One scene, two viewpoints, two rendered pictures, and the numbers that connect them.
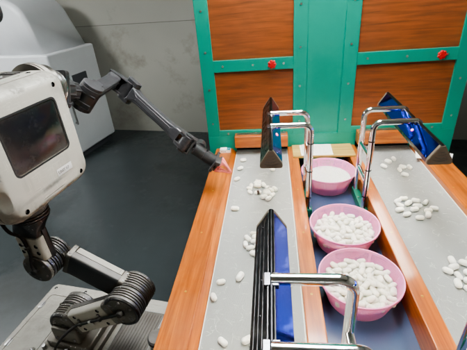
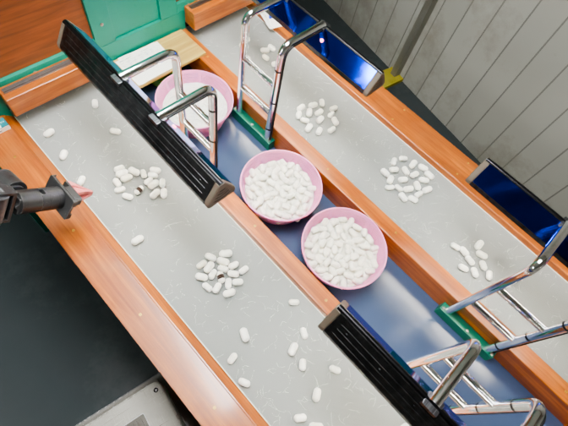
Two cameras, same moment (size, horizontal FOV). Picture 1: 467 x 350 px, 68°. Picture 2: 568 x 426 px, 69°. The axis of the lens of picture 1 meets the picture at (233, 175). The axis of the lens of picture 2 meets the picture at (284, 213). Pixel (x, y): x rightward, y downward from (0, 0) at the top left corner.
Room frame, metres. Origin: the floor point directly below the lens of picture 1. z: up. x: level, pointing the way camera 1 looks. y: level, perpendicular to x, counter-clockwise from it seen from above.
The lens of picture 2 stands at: (0.77, 0.21, 1.88)
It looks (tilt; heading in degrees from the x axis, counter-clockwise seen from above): 62 degrees down; 294
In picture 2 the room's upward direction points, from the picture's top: 17 degrees clockwise
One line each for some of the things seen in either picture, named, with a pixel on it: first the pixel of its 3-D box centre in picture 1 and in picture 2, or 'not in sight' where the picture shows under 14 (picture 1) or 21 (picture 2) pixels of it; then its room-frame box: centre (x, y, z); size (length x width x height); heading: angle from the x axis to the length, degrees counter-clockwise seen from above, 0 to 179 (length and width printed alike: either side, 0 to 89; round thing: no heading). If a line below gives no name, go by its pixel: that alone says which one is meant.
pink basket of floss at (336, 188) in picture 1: (327, 177); (195, 107); (1.52, -0.48, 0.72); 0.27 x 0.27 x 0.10
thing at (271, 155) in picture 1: (270, 126); (139, 105); (1.39, -0.18, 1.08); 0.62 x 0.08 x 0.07; 172
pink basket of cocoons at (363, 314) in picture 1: (358, 285); (341, 252); (0.81, -0.38, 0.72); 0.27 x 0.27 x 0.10
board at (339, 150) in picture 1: (322, 150); (156, 60); (1.74, -0.51, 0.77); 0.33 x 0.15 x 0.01; 82
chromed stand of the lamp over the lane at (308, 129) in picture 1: (289, 163); (174, 136); (1.37, -0.26, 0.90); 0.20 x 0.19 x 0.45; 172
